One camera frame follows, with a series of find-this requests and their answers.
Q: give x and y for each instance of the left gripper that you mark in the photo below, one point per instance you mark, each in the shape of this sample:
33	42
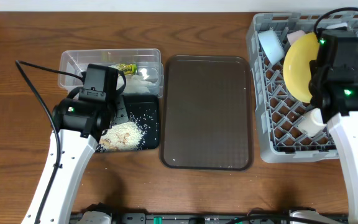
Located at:
120	106

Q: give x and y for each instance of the white tissue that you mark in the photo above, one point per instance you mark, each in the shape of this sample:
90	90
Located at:
135	84

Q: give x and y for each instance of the green snack wrapper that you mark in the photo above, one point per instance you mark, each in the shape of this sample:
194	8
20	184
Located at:
126	68

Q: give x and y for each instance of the light blue bowl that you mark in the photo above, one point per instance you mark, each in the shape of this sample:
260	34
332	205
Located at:
272	46

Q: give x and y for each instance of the pink white bowl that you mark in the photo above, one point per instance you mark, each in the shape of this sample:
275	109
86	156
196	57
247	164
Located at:
294	36

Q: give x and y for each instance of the white cup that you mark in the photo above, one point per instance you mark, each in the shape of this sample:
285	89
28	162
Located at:
312	123

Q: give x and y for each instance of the yellow plate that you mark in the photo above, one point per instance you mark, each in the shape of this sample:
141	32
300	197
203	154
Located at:
296	67

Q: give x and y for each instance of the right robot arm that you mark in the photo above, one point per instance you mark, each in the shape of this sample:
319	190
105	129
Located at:
338	103

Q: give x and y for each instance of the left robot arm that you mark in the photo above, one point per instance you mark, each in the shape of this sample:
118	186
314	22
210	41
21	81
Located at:
77	128

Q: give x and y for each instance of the spilled rice food waste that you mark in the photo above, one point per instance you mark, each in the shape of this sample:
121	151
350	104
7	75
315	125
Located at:
141	132

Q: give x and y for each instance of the grey dishwasher rack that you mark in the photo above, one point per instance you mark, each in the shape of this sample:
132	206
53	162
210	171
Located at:
277	112

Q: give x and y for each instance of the black plastic tray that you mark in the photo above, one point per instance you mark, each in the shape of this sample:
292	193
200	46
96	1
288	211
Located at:
138	104

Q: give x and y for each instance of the clear plastic bin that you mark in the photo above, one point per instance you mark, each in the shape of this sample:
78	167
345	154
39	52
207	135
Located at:
148	61

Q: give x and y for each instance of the brown serving tray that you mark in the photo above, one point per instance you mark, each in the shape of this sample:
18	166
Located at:
207	115

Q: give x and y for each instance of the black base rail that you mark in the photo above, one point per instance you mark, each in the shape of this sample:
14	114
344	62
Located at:
101	213

